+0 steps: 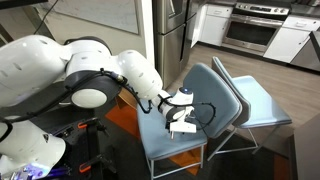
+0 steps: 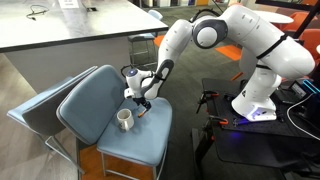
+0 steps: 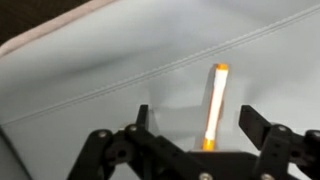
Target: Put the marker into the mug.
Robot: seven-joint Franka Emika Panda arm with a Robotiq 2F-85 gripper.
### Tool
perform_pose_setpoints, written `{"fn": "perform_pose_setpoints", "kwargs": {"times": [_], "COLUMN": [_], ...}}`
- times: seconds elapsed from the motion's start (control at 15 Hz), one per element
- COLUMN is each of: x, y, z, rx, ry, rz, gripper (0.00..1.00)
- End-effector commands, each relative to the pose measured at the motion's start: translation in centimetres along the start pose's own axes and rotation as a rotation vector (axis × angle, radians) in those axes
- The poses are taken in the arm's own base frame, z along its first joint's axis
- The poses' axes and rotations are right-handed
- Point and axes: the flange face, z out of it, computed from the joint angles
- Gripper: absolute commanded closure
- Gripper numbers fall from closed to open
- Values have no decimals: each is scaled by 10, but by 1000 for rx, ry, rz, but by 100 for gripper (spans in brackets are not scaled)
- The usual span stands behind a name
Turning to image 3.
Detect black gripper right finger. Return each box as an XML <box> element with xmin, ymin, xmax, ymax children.
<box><xmin>238</xmin><ymin>104</ymin><xmax>320</xmax><ymax>180</ymax></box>

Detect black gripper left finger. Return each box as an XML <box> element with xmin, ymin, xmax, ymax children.
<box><xmin>66</xmin><ymin>103</ymin><xmax>202</xmax><ymax>180</ymax></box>

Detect orange white marker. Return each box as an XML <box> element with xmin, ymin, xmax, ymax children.
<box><xmin>201</xmin><ymin>62</ymin><xmax>230</xmax><ymax>152</ymax></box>

